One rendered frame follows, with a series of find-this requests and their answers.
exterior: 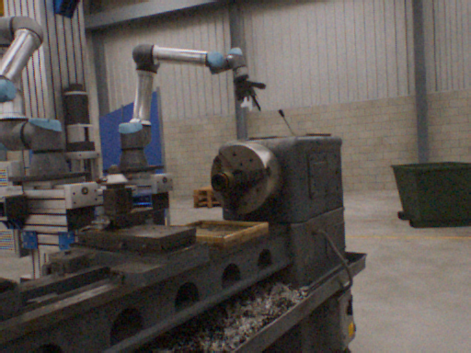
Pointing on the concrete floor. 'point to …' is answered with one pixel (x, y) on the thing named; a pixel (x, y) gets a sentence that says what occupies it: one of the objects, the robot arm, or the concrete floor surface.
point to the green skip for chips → (434, 194)
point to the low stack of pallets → (204, 198)
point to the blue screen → (155, 152)
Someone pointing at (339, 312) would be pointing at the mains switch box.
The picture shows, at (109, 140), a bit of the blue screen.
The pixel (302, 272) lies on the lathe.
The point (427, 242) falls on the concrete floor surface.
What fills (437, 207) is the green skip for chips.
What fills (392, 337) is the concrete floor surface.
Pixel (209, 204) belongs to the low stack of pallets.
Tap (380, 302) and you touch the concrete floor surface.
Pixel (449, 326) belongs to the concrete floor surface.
